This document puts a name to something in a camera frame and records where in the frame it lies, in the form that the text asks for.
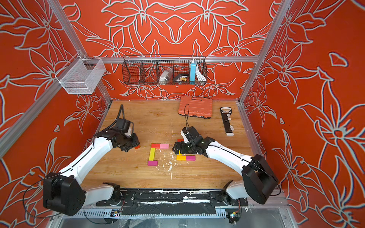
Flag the red long block front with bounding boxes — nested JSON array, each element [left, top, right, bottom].
[[151, 143, 160, 148]]

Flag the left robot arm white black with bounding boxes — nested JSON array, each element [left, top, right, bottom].
[[43, 118, 140, 216]]

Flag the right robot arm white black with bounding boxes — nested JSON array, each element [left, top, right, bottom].
[[173, 126, 279, 204]]

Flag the magenta block front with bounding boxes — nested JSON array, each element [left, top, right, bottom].
[[147, 161, 158, 166]]

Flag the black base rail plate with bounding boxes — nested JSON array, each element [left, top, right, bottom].
[[96, 189, 248, 218]]

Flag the magenta block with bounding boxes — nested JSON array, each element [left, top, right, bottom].
[[147, 161, 158, 166], [186, 155, 196, 161]]

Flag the light blue box in basket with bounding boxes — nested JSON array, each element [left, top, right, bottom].
[[190, 61, 196, 85]]

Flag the yellow long block front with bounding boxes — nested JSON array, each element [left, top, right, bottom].
[[149, 147, 156, 161]]

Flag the black box in basket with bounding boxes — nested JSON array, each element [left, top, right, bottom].
[[173, 73, 190, 82]]

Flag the black wire wall basket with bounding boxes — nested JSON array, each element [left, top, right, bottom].
[[122, 55, 208, 86]]

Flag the orange yellow block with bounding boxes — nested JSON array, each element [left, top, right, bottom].
[[176, 155, 186, 161]]

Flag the red plastic tool case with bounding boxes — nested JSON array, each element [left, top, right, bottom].
[[178, 96, 213, 119]]

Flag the black strip tool with white end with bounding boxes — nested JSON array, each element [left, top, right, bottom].
[[220, 107, 234, 136]]

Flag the white cables in basket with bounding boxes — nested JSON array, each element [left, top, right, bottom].
[[195, 66, 207, 84]]

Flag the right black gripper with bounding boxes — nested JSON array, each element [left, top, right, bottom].
[[171, 141, 197, 155]]

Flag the silver bag in basket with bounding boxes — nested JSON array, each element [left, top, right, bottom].
[[159, 69, 173, 85]]

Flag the white wire basket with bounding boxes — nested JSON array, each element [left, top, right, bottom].
[[57, 59, 106, 95]]

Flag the pink block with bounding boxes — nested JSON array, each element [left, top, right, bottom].
[[159, 144, 170, 149]]

